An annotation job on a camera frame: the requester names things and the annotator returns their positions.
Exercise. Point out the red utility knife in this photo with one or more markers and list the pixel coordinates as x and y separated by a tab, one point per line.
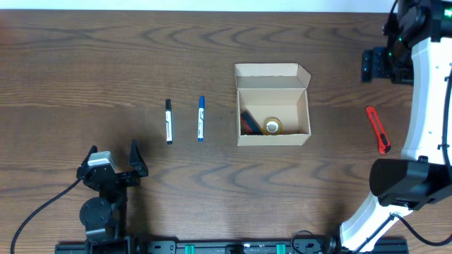
384	145

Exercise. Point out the blue whiteboard marker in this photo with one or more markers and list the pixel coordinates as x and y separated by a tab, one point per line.
201	110

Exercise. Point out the black mounting rail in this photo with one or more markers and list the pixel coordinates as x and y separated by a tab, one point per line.
299	245

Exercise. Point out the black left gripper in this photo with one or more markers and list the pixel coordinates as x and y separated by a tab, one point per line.
118	177

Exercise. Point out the black whiteboard marker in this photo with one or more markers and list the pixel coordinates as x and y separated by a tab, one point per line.
168	120

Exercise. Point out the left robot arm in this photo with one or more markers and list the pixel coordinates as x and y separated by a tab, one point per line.
104	216

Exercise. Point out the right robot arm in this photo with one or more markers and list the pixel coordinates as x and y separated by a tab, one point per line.
417	53

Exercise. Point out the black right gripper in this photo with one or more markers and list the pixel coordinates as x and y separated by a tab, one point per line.
373	65

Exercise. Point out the clear tape roll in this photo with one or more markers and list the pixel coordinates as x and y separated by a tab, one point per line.
272	126

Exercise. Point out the open cardboard box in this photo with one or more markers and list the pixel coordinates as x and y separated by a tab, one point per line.
277	90

